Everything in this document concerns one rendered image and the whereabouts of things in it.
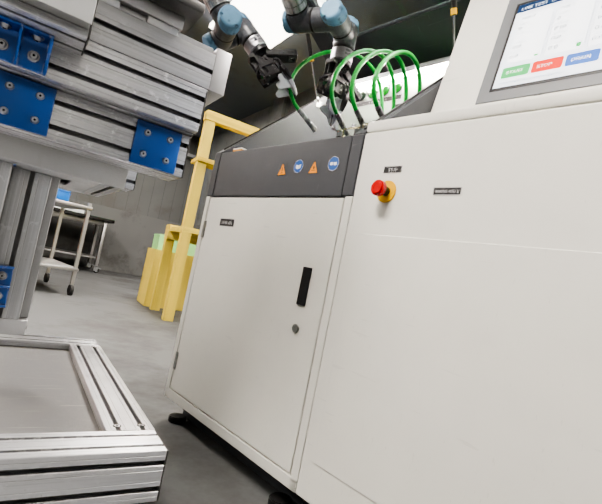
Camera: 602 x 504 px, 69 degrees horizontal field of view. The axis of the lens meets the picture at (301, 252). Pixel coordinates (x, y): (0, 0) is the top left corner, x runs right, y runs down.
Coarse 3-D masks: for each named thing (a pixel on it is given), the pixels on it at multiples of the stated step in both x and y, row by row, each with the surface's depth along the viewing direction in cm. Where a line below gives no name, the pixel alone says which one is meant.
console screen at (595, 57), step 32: (512, 0) 122; (544, 0) 114; (576, 0) 108; (512, 32) 117; (544, 32) 110; (576, 32) 104; (512, 64) 113; (544, 64) 106; (576, 64) 100; (480, 96) 115; (512, 96) 109
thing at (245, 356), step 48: (240, 240) 138; (288, 240) 122; (336, 240) 109; (192, 288) 154; (240, 288) 134; (288, 288) 118; (192, 336) 148; (240, 336) 129; (288, 336) 115; (192, 384) 143; (240, 384) 125; (288, 384) 111; (240, 432) 121; (288, 432) 108
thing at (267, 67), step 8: (256, 48) 152; (264, 48) 153; (248, 56) 153; (256, 56) 153; (264, 56) 154; (256, 64) 154; (264, 64) 150; (272, 64) 151; (256, 72) 154; (264, 72) 151; (272, 72) 150; (280, 72) 153; (264, 80) 154; (272, 80) 155; (264, 88) 156
